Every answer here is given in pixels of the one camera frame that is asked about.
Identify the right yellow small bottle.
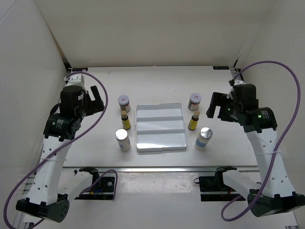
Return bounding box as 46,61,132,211
188,111,200,131

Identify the left brown spice jar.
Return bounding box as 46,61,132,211
118,95,131,113

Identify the white silver-cap bottle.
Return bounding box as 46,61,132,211
194,127,213,150
115,129,131,151

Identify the left yellow small bottle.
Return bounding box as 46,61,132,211
121,110,131,130

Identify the aluminium front rail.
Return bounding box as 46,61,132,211
63,166,259,173

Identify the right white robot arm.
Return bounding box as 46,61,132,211
206,84,305,217

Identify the right brown spice jar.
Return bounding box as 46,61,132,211
188,93,202,111

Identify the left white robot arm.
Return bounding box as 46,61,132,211
16,85,104,223

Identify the brown spice jar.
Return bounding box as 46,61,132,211
188,93,202,111
118,95,131,113

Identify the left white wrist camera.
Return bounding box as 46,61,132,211
64,73,85,90

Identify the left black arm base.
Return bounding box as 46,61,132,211
75,167,118,200

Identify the white divided tray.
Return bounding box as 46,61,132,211
135,103,187,154

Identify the purple cable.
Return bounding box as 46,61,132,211
3,71,110,228
221,61,301,221

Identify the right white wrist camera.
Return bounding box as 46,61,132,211
227,80,246,98

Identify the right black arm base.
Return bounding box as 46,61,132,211
193,166,239,202

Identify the yellow small bottle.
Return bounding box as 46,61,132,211
188,111,200,131
121,110,131,130

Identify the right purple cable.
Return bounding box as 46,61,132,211
221,61,301,221

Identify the right blue corner label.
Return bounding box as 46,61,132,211
213,66,230,70

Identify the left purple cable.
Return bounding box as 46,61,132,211
3,71,110,228

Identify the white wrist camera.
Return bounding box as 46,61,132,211
227,80,246,98
64,73,85,90

